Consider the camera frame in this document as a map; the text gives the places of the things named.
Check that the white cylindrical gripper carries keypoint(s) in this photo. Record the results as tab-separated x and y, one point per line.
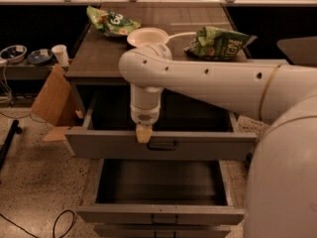
145	115

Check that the grey top drawer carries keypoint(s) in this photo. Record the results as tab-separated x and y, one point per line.
106	134

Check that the grey drawer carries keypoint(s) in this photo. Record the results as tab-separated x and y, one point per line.
161	192
160	231
106	134

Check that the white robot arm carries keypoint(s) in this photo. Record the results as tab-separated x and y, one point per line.
281	197

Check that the grey middle drawer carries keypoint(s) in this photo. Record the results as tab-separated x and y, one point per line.
161	192

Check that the grey drawer cabinet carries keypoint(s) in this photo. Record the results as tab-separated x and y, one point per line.
96	61

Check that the grey bottom drawer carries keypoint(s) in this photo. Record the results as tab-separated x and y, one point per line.
160	231

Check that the brown cardboard box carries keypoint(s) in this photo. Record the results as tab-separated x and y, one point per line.
56	105

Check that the white bowl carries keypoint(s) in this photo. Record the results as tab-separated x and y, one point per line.
146	36

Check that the green chip bag right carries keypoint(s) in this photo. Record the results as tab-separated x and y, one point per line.
211	43

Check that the green chip bag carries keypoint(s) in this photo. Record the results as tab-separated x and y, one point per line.
111	24
211	43

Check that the green chip bag left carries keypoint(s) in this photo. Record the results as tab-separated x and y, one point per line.
111	24

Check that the white paper cup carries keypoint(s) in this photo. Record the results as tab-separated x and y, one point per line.
60	52

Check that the blue bowl right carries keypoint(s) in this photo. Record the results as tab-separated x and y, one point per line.
40	57

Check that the blue bowl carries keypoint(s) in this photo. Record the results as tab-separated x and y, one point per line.
40	57
13	54

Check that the black stand leg left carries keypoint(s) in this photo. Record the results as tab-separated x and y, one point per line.
15	129

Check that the grey side shelf left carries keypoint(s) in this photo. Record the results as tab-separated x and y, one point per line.
25	71

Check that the blue bowl left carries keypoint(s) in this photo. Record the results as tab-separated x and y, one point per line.
13	54

